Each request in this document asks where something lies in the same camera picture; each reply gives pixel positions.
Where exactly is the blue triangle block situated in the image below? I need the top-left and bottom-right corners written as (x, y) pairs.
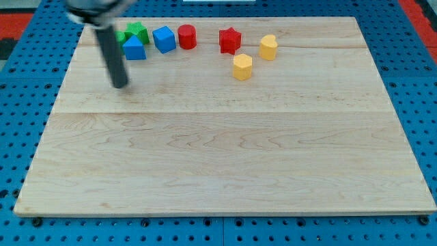
top-left (122, 36), bottom-right (147, 60)

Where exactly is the green star block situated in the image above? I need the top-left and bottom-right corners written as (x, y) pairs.
top-left (124, 22), bottom-right (150, 44)

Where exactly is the green cylinder block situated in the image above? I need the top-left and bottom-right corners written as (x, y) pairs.
top-left (115, 31), bottom-right (127, 55)

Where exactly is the yellow hexagon block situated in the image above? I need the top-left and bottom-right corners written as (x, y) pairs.
top-left (233, 54), bottom-right (253, 81)

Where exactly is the red star block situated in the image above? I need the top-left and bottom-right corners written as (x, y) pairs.
top-left (219, 27), bottom-right (242, 55)

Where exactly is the red cylinder block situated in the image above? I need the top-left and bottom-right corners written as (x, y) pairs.
top-left (178, 24), bottom-right (197, 50)

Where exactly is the blue cube block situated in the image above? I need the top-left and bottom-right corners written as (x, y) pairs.
top-left (152, 26), bottom-right (176, 53)

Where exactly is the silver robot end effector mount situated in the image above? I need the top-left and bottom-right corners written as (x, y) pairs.
top-left (64, 0), bottom-right (137, 28)

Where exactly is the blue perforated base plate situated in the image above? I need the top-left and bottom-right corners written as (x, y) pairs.
top-left (1, 0), bottom-right (436, 245)

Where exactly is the light wooden board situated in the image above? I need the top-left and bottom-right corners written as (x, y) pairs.
top-left (14, 17), bottom-right (436, 218)

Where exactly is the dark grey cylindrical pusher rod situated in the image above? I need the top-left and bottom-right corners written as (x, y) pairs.
top-left (94, 25), bottom-right (128, 89)

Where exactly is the yellow heart block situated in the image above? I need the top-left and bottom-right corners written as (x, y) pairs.
top-left (259, 34), bottom-right (278, 61)

